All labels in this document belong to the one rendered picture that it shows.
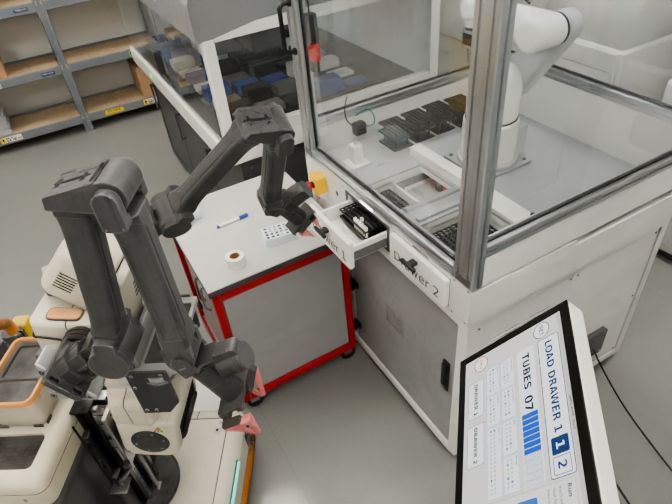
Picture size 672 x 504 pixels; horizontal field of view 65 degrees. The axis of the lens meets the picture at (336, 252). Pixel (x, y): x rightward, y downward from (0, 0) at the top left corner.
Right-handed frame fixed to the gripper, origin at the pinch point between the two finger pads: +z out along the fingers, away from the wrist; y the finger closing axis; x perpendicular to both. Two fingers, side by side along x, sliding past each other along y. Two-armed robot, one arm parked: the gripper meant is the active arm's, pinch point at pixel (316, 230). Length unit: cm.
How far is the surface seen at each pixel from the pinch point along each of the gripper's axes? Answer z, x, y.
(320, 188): 16.2, 33.6, 10.7
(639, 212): 58, -49, 75
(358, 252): 12.9, -8.8, 3.7
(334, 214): 14.9, 15.5, 7.2
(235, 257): -0.4, 24.0, -28.7
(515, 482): -16, -102, -3
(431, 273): 15.3, -35.3, 14.6
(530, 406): -12, -94, 8
